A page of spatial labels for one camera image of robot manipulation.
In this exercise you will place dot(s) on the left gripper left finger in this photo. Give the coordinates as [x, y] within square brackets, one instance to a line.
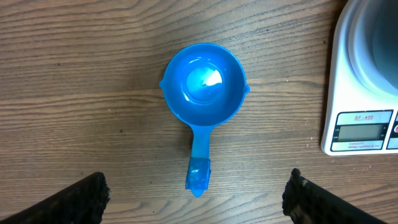
[84, 202]

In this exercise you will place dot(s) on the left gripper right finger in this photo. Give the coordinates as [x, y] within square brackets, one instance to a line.
[307, 203]

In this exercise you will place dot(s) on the blue plastic measuring scoop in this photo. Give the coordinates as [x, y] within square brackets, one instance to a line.
[204, 85]

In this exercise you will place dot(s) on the blue metal bowl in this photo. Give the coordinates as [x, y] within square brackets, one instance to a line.
[385, 41]

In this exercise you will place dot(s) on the white digital kitchen scale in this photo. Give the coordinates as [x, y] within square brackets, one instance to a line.
[361, 116]

